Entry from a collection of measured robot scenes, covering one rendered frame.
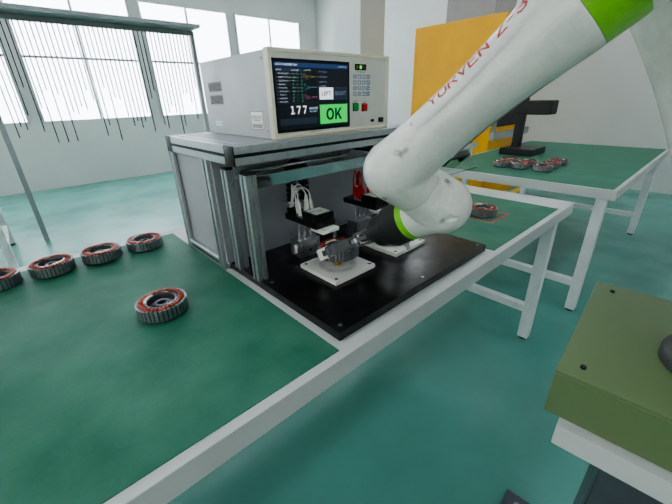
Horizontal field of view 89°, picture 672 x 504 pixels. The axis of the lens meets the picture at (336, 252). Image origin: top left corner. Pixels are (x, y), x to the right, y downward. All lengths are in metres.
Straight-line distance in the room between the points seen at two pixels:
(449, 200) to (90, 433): 0.69
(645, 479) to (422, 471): 0.89
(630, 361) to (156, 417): 0.74
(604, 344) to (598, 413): 0.12
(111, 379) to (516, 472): 1.30
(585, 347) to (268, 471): 1.12
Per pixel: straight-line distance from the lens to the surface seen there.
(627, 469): 0.69
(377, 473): 1.44
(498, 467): 1.55
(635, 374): 0.68
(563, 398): 0.66
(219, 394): 0.67
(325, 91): 1.02
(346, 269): 0.93
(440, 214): 0.64
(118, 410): 0.72
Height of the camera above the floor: 1.21
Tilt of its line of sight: 24 degrees down
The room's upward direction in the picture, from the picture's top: 2 degrees counter-clockwise
